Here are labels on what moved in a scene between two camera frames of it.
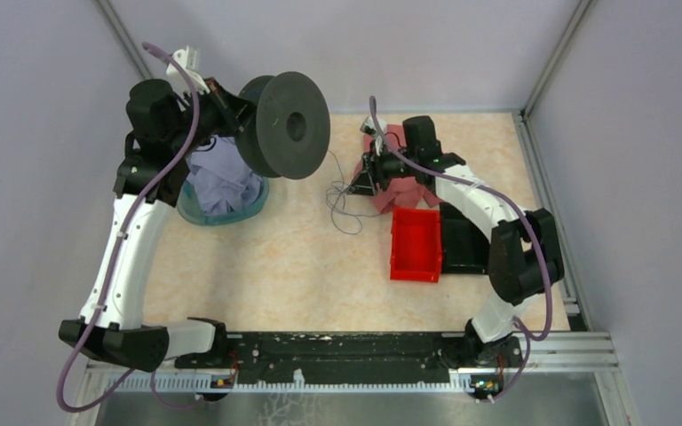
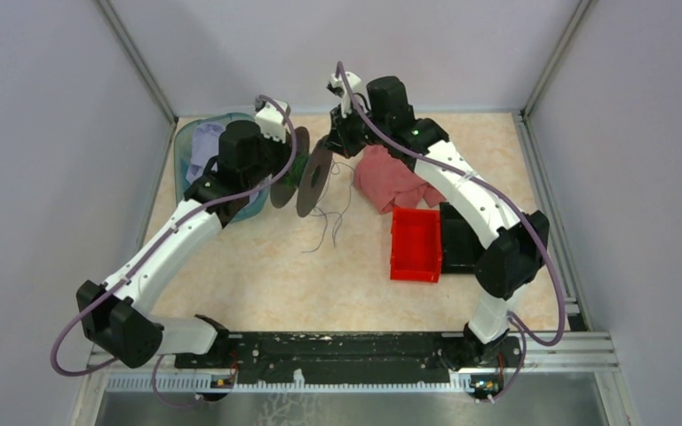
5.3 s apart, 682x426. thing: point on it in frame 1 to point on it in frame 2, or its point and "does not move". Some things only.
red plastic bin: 416,245 does not move
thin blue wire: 342,211 to 337,214
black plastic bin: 464,249 does not move
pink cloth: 397,193 does not move
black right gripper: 364,185 to 339,140
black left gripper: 233,111 to 284,150
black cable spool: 289,133 to 306,176
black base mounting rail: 339,357 does not move
